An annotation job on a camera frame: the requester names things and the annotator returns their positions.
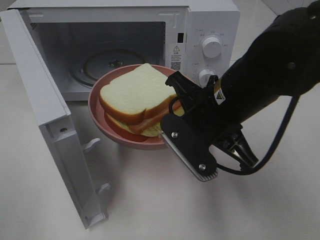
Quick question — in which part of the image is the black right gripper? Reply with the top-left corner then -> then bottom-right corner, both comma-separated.
165,71 -> 259,168

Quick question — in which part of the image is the toy sandwich with lettuce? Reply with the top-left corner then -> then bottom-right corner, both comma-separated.
99,63 -> 177,142

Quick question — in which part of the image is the pink round plate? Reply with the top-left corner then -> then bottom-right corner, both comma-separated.
88,64 -> 175,150

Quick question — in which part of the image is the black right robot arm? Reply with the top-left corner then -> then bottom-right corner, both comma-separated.
160,1 -> 320,175

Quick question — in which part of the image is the lower white timer knob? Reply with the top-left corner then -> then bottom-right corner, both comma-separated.
198,69 -> 216,87

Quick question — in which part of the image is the upper white power knob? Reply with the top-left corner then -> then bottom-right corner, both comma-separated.
202,36 -> 222,59

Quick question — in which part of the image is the white microwave oven body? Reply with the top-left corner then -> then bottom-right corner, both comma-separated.
6,0 -> 240,101

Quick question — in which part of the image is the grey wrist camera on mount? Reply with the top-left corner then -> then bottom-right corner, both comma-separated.
160,113 -> 218,182

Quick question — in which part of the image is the black camera cable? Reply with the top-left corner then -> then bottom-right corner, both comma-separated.
168,74 -> 301,176

